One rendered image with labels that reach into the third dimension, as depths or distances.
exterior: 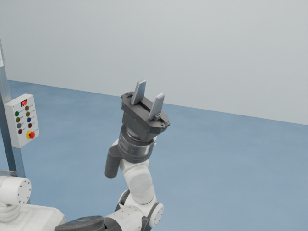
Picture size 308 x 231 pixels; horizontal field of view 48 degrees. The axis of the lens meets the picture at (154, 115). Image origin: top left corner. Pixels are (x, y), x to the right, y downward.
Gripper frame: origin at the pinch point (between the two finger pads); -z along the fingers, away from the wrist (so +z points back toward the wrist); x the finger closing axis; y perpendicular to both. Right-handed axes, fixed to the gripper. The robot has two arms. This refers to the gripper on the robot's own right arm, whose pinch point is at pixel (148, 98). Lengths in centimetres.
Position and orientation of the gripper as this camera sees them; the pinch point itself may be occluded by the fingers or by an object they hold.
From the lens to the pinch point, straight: 74.2
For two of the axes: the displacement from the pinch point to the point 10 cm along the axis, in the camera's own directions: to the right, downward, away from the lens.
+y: 6.7, -4.3, 6.1
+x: -7.2, -5.9, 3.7
